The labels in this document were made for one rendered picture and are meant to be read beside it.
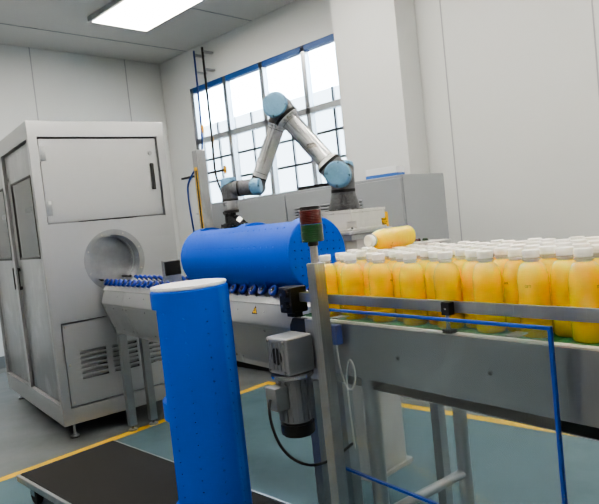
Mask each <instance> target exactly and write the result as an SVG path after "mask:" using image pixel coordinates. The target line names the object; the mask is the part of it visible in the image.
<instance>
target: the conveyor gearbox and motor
mask: <svg viewBox="0 0 599 504"><path fill-rule="evenodd" d="M266 343H267V352H268V361H269V371H270V372H272V374H271V378H272V379H273V380H275V382H276V384H273V385H270V386H266V387H265V391H266V400H267V409H268V416H269V421H270V425H271V429H272V432H273V434H274V437H275V439H276V441H277V443H278V445H279V447H280V448H281V450H282V451H283V452H284V453H285V455H287V456H288V457H289V458H290V459H291V460H293V461H294V462H296V463H298V464H301V465H305V466H320V465H323V464H326V463H327V460H326V461H323V462H320V463H315V464H309V463H304V462H302V461H299V460H297V459H295V458H294V457H292V456H291V455H290V454H289V453H288V452H287V451H286V450H285V449H284V447H283V446H282V444H281V443H280V441H279V439H278V436H277V434H276V431H275V429H274V425H273V422H272V416H271V411H274V412H277V413H278V412H279V419H280V421H281V432H282V435H284V436H285V437H287V438H303V437H307V436H310V435H311V434H313V433H314V432H315V430H316V427H315V419H314V416H315V412H314V403H313V393H312V384H311V376H312V375H313V374H314V357H313V356H314V348H313V345H312V338H311V334H310V333H304V332H297V331H288V332H284V333H280V334H275V335H271V336H268V337H266Z"/></svg>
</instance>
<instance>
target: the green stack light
mask: <svg viewBox="0 0 599 504"><path fill-rule="evenodd" d="M322 225H323V224H322V223H317V224H308V225H300V232H301V240H302V243H307V242H317V241H324V234H323V226H322Z"/></svg>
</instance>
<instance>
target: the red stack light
mask: <svg viewBox="0 0 599 504"><path fill-rule="evenodd" d="M298 213H299V221H300V225H307V224H316V223H322V218H321V217H322V215H321V209H314V210H305V211H299V212H298Z"/></svg>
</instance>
